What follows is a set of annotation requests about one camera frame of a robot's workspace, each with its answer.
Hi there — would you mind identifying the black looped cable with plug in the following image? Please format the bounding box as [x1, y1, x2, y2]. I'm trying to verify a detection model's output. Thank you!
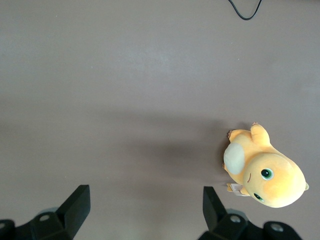
[227, 0, 263, 21]

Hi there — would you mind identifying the orange plush toy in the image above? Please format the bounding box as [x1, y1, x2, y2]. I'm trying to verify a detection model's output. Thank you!
[222, 121, 311, 209]

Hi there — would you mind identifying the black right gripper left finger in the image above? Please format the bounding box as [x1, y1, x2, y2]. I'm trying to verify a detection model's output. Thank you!
[0, 184, 91, 240]

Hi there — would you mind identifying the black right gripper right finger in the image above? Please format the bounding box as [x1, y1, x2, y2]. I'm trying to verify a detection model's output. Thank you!
[198, 186, 304, 240]

